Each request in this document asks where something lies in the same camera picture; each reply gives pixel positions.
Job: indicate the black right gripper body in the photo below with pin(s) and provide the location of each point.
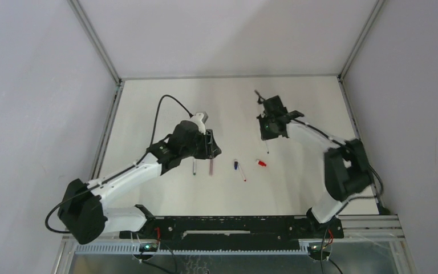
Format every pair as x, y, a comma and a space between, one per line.
267, 130

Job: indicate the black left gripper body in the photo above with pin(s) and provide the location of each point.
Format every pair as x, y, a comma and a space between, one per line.
209, 144

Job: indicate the pink highlighter pen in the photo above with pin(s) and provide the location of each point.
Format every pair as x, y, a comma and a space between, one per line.
211, 167

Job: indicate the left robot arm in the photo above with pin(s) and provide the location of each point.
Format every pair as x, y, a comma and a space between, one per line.
86, 208

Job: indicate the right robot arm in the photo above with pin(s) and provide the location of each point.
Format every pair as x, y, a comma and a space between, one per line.
346, 168

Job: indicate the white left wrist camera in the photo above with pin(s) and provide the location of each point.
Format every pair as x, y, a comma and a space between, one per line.
200, 119

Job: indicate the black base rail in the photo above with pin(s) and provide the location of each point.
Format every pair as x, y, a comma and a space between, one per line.
233, 231

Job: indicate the grey cable duct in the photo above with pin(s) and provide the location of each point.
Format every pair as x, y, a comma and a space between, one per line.
128, 248

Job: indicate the aluminium frame rail left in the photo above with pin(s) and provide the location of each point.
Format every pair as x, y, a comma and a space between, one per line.
111, 85

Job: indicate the aluminium frame rail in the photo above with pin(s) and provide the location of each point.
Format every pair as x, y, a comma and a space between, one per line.
111, 85
352, 102

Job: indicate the aluminium frame rail right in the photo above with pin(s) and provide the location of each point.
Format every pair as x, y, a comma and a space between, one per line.
352, 102

